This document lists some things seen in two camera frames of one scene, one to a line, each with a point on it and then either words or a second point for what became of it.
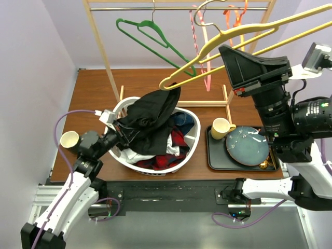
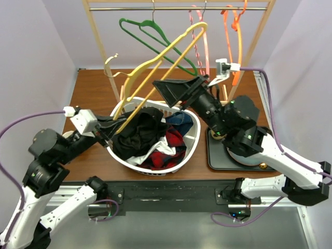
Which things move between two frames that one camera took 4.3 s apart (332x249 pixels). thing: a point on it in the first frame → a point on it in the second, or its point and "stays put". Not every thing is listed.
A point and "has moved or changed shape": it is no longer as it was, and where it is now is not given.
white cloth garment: x=129 y=156 → x=162 y=146
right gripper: x=248 y=74 → x=188 y=91
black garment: x=148 y=120 has moved or changed shape
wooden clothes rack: x=226 y=96 stays put
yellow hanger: x=272 y=26 → x=202 y=27
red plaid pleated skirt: x=163 y=162 stays put
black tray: x=218 y=158 stays put
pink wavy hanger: x=196 y=9 stays put
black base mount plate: x=173 y=196 stays put
